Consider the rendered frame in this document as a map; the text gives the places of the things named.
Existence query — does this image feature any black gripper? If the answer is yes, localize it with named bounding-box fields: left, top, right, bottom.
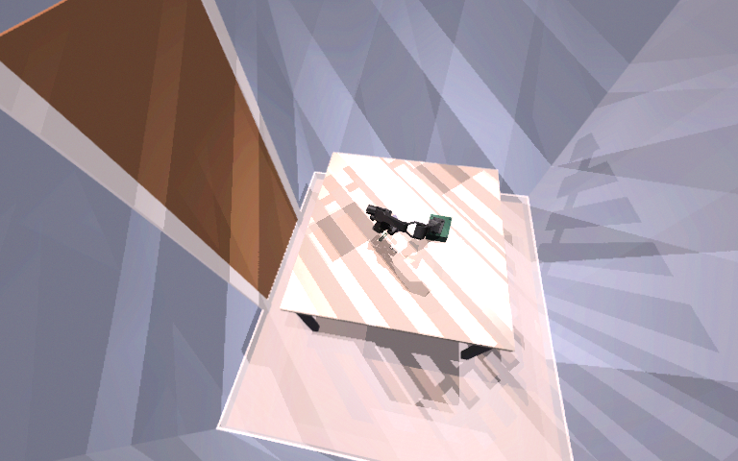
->
left=370, top=215, right=398, bottom=235

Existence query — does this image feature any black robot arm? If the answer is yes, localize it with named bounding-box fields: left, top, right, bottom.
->
left=366, top=205, right=445, bottom=240

